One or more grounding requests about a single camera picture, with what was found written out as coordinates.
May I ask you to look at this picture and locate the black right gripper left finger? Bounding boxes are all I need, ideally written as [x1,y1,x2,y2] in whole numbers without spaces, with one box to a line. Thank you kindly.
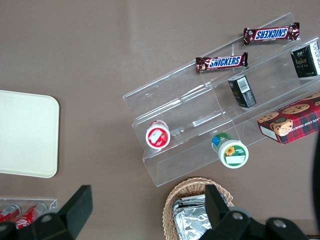
[31,185,94,240]

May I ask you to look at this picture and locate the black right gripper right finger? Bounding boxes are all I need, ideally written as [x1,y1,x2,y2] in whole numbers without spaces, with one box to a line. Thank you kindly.
[199,184,266,240]

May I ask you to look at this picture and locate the light tan wicker basket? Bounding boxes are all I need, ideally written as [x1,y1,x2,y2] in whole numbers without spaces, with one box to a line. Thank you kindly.
[162,177,236,240]

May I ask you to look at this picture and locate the beige plastic tray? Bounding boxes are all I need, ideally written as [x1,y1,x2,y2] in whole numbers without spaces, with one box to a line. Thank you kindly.
[0,89,61,179]

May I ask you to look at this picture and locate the clear acrylic bottle rack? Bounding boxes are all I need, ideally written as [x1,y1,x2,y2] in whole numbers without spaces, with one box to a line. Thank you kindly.
[0,197,59,223]

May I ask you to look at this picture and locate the silver foil pouch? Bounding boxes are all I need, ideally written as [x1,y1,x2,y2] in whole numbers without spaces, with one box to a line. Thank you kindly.
[171,194,210,213]
[174,206,214,240]

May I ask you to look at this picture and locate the red soda cans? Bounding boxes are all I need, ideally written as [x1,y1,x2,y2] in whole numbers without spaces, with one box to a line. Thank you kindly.
[15,201,49,230]

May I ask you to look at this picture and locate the red Coca-Cola bottle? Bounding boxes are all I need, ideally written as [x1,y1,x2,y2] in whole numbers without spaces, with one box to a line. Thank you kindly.
[0,203,23,224]

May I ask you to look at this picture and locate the green lid yogurt cup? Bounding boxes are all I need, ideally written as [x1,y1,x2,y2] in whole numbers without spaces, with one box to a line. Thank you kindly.
[211,132,250,170]

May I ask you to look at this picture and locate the red lid yogurt cup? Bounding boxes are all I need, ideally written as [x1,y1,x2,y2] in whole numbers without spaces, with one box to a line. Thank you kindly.
[145,119,172,150]

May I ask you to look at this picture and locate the red tartan cookie box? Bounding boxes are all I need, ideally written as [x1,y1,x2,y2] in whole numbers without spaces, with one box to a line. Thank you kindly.
[256,90,320,146]

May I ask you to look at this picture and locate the clear acrylic stepped shelf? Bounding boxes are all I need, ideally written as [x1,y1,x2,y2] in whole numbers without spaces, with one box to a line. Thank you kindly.
[122,11,320,189]

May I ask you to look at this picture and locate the small black carton box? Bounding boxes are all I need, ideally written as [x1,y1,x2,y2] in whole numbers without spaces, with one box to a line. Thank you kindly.
[290,39,320,79]
[227,74,258,109]

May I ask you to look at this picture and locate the Snickers chocolate bar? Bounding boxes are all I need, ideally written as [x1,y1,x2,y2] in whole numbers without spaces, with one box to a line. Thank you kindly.
[195,51,249,74]
[243,21,301,47]

